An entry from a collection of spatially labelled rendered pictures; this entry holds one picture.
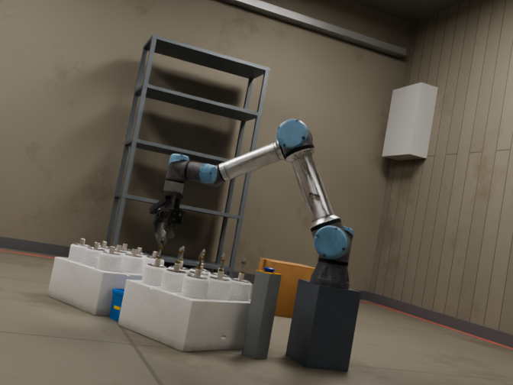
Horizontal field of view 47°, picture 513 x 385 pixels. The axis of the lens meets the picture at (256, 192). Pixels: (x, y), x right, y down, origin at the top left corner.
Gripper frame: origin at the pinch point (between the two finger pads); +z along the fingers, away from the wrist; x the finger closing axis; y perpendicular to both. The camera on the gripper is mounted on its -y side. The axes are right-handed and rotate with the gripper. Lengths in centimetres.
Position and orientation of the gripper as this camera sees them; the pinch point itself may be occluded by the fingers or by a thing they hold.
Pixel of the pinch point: (160, 242)
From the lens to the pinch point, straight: 237.6
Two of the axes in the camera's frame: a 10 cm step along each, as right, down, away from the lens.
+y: 6.7, 0.7, -7.4
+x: 7.2, 1.7, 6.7
